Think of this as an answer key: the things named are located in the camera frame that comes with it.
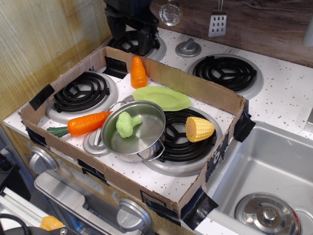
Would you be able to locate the left oven knob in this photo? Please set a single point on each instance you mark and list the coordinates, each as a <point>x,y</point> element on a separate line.
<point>41,161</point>

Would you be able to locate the hanging silver slotted spatula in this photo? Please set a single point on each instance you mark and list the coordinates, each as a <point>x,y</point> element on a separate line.
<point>218,20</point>

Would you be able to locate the orange toy carrot tip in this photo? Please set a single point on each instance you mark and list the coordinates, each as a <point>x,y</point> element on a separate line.
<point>138,74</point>

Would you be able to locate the yellow sponge piece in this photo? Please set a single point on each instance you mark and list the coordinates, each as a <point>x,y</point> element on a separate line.
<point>50,223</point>

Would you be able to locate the yellow toy corn cob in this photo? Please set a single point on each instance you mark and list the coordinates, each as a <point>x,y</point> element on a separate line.
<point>198,129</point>

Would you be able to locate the oven knob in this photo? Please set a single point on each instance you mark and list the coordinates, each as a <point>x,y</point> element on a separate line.
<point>41,161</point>
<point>131,216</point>

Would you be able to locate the hanging silver strainer ladle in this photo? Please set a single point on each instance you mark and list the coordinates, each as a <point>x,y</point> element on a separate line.
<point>170,12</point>

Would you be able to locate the silver back stove knob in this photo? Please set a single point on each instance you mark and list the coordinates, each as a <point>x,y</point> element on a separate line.
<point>188,49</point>

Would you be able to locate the front right stove burner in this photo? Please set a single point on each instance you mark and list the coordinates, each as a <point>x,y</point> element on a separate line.
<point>181,157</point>

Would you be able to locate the brown cardboard fence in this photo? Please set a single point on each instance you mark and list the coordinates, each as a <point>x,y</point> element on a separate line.
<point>177,206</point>

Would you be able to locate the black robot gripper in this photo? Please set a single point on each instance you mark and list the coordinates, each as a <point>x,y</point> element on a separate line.
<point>136,14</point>

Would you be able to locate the green toy broccoli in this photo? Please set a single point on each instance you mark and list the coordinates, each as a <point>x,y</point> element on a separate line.
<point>126,123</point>

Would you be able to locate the orange toy carrot with leaves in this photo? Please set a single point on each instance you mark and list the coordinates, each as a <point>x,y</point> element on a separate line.
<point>81,125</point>

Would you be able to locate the silver stove knob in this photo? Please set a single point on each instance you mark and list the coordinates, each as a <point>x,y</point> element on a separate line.
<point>93,144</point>
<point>188,49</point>

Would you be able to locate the front left stove burner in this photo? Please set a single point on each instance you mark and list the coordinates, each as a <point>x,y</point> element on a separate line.
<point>91,92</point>

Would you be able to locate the silver oven door handle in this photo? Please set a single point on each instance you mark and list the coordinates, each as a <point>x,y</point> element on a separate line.
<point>84,211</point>

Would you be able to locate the back right stove burner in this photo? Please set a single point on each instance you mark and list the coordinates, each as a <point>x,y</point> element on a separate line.
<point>231,71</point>

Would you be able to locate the right oven knob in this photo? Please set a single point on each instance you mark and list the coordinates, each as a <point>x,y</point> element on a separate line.
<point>131,216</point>

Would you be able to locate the silver front stove knob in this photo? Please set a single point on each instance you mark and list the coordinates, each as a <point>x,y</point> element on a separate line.
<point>93,144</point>

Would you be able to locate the small steel pot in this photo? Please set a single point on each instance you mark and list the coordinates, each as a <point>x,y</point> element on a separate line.
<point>147,141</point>

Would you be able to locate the back left stove burner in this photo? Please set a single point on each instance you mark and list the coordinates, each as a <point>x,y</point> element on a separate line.
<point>129,43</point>

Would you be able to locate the green plastic plate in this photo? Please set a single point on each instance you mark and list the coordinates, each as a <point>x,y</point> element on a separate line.
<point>166,98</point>

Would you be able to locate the steel pot lid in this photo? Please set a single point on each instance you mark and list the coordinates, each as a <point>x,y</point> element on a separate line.
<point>268,214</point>

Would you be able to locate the steel sink basin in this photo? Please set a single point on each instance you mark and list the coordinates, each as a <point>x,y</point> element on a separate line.
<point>270,160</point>

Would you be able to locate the stove burner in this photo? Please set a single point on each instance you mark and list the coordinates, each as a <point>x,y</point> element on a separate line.
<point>231,71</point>
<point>91,92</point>
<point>129,43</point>
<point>181,157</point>

